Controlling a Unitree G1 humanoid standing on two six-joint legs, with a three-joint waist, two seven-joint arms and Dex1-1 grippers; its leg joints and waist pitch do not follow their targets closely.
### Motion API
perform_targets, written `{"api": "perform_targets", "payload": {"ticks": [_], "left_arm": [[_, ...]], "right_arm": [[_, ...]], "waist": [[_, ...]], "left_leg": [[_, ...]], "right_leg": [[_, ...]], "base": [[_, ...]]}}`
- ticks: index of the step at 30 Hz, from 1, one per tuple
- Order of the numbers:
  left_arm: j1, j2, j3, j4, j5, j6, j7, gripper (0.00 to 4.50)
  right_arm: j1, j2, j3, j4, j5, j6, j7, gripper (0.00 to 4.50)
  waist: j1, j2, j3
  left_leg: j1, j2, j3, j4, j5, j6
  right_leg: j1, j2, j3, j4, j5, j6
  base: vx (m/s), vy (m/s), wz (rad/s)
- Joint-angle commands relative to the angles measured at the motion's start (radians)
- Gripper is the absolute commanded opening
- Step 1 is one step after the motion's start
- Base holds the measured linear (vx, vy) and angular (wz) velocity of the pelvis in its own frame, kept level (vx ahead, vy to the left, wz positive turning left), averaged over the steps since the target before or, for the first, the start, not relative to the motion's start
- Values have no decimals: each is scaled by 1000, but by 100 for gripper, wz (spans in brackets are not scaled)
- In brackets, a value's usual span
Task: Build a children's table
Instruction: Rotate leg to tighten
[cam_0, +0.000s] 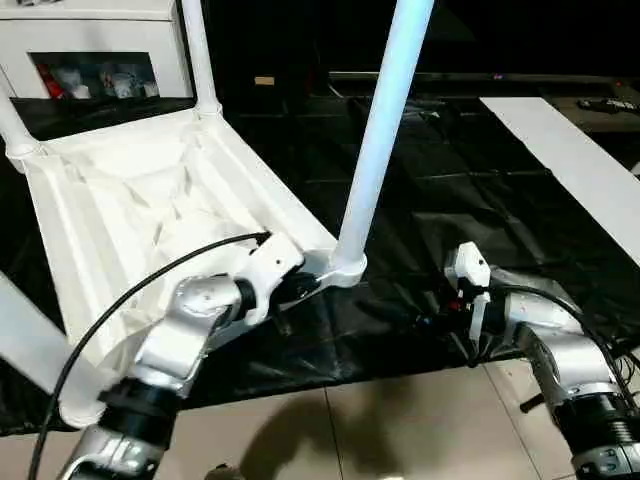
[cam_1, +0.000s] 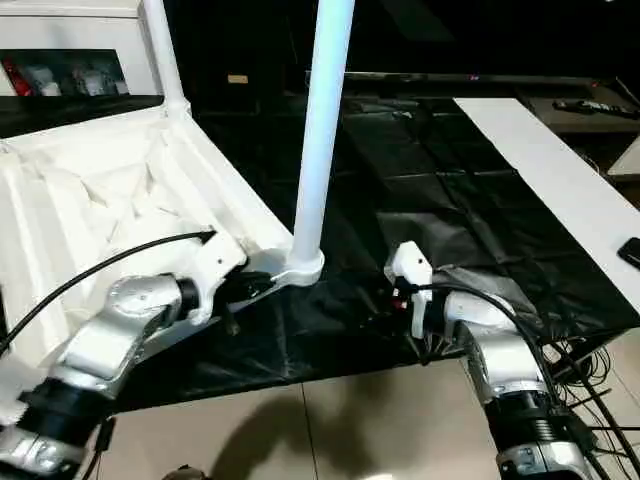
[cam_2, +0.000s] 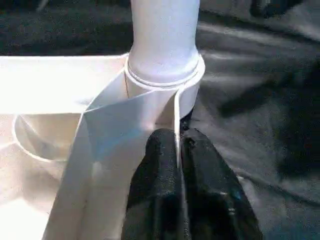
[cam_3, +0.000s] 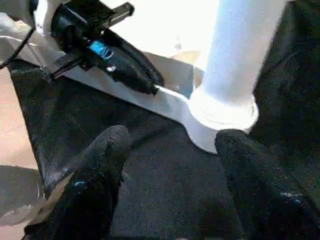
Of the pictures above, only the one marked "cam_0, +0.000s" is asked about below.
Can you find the white plastic table top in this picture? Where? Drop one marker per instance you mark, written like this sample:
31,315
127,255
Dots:
130,210

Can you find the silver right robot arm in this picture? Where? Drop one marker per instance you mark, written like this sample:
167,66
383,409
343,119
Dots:
560,340

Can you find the black plastic mat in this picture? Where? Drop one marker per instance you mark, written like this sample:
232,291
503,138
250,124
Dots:
450,200

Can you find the grey left robot foot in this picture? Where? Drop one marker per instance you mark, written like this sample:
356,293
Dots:
225,474

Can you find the flat white board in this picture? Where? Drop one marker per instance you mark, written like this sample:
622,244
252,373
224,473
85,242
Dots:
580,170

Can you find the small tan label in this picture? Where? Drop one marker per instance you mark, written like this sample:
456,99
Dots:
264,81

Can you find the black remote control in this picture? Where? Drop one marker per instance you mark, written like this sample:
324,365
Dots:
610,104

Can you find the large black screen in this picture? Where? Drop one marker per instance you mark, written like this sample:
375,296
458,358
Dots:
500,35

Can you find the white cabinet with glass doors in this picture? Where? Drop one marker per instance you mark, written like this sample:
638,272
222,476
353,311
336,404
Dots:
90,40

